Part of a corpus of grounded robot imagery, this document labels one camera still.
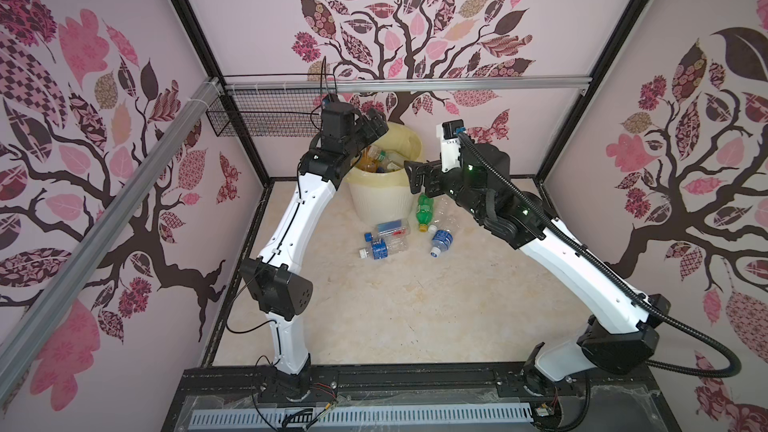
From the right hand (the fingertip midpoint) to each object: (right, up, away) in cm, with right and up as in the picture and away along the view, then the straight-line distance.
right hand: (427, 153), depth 62 cm
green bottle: (+4, -14, +41) cm, 43 cm away
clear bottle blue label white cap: (-11, -25, +32) cm, 42 cm away
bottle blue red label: (-7, -21, +37) cm, 43 cm away
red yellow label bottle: (-15, +4, +33) cm, 36 cm away
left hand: (-12, +10, +13) cm, 20 cm away
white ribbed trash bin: (-11, -8, +27) cm, 30 cm away
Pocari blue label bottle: (+9, -22, +32) cm, 40 cm away
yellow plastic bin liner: (-4, +11, +38) cm, 40 cm away
